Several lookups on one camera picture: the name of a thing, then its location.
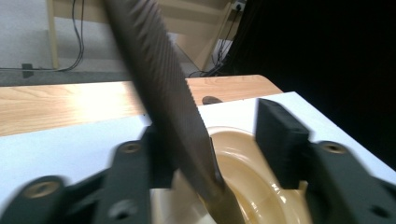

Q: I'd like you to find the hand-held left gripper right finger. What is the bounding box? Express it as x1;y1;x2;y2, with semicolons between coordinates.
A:
254;97;396;224

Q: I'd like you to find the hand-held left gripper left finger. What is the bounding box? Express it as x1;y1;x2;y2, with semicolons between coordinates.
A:
92;123;176;224

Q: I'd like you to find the cream cup with orange mark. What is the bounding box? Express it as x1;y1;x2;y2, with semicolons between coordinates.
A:
148;125;313;224

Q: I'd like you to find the white board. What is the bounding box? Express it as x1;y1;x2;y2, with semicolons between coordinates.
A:
0;91;396;216

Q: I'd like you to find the wooden table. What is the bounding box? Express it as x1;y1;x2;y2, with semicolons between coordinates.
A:
0;74;284;138

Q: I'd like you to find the black cable bundle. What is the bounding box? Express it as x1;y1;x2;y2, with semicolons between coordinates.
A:
188;6;239;78

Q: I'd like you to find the black hanging cable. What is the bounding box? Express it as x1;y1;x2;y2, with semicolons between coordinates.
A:
56;0;86;73

